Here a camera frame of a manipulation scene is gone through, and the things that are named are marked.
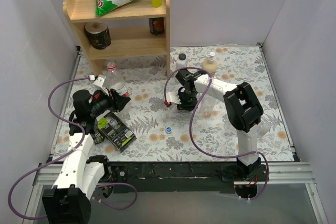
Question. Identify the black green product box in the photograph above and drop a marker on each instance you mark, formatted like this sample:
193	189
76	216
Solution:
113	129

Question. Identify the clear plastic bottle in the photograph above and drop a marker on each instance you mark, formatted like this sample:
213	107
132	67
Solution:
206	107

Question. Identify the floral patterned table mat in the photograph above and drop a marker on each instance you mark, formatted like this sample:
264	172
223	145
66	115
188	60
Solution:
147	116

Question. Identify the beige pump lotion bottle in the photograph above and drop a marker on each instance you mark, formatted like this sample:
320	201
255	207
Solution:
210	64

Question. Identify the blue white bottle cap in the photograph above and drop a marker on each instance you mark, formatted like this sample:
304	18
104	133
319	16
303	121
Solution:
168	130

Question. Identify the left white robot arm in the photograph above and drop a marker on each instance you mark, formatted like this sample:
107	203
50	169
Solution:
68	201

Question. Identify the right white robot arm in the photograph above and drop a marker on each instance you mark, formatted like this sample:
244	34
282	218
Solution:
242	106

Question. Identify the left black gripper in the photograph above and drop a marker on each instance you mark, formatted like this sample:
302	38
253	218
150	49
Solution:
112	98

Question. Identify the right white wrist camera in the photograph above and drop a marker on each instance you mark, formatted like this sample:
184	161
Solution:
173	98

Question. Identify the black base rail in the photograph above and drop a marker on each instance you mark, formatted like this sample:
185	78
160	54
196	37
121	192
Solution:
226	177

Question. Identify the purple candy packet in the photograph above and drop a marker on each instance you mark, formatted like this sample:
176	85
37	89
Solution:
98	138

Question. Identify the wooden shelf unit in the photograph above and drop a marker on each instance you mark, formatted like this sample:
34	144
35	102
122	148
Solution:
127	42

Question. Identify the dark can on shelf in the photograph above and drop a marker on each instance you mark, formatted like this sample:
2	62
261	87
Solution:
156	25

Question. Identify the clear bottle red label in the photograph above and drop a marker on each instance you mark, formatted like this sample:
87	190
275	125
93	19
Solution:
114	80

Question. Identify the dark round canister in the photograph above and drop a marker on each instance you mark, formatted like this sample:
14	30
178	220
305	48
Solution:
98	35

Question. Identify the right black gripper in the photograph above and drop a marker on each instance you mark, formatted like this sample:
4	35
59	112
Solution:
187	100

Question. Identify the white bottle black cap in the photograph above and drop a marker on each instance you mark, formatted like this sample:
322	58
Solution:
181	61

